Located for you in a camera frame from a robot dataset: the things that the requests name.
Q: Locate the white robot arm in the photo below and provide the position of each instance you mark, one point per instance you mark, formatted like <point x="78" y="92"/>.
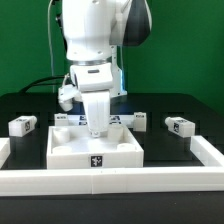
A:
<point x="92" y="28"/>

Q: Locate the white U-shaped obstacle fence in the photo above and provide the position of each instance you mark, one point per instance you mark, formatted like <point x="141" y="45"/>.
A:
<point x="208" y="176"/>

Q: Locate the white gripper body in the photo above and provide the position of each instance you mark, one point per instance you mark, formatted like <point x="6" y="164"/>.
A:
<point x="94" y="83"/>

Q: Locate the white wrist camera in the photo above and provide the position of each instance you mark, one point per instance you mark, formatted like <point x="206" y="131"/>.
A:
<point x="68" y="93"/>

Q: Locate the white marker base plate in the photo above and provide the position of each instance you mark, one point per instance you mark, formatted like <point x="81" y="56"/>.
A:
<point x="137" y="121"/>

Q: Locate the white square tabletop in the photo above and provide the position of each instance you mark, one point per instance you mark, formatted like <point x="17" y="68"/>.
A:
<point x="73" y="147"/>

